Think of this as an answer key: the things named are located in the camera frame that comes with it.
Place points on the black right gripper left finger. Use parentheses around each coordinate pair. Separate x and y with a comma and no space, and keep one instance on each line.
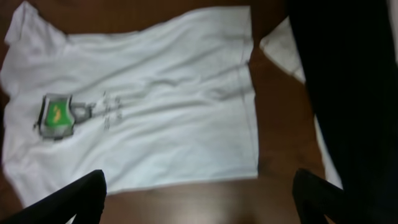
(82,202)

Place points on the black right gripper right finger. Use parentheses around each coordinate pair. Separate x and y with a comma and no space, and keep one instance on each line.
(317,201)

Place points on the white t-shirt with robot print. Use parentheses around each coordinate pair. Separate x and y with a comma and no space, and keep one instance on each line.
(170,104)

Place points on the black garment at right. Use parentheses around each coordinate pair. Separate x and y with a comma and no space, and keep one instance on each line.
(347,53)

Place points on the white garment at right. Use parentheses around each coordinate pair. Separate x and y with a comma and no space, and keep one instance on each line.
(286,49)

